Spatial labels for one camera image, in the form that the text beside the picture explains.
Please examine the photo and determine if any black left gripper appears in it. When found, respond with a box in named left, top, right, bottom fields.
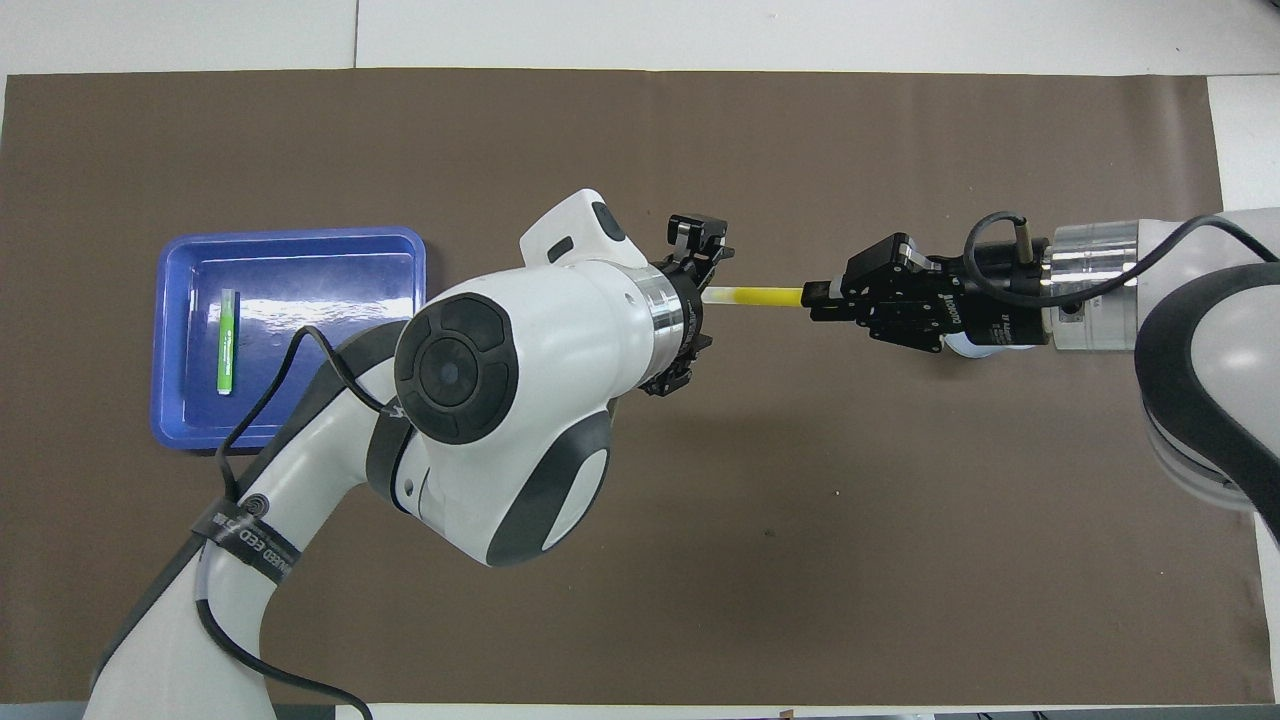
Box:
left=640, top=215, right=736, bottom=398

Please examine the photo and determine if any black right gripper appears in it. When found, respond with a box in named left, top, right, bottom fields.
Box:
left=800, top=233, right=1051, bottom=351

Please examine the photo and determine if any yellow pen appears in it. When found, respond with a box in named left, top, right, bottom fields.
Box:
left=702, top=286, right=806, bottom=307

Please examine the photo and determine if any green pen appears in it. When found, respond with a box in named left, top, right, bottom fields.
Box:
left=217, top=288, right=242, bottom=395

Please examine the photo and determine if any brown paper table mat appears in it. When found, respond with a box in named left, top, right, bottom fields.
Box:
left=0, top=68, right=1276, bottom=706

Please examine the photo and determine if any blue plastic tray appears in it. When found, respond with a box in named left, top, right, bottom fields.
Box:
left=150, top=226, right=429, bottom=453

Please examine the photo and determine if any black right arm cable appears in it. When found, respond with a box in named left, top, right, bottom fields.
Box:
left=963, top=210, right=1280, bottom=306

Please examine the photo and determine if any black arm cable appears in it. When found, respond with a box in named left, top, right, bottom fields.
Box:
left=963, top=210, right=1280, bottom=306
left=195, top=325, right=401, bottom=720

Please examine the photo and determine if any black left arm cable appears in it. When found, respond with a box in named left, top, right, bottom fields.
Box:
left=195, top=325, right=401, bottom=720

